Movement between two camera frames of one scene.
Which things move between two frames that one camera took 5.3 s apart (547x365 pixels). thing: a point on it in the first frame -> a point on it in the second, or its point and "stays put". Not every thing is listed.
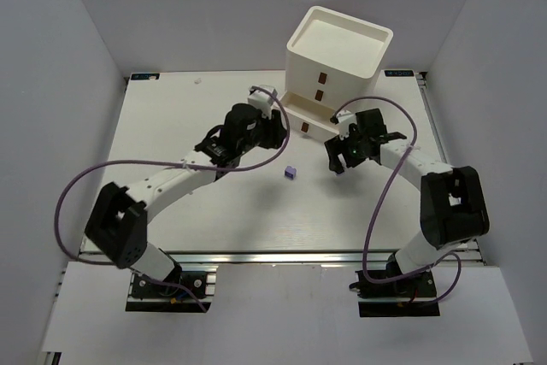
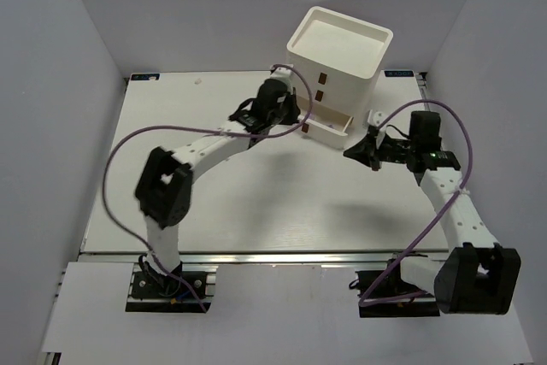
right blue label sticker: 398,73 stays put
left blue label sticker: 144,76 stays put
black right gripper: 342,150 -> 375,153
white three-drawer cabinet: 332,60 stays put
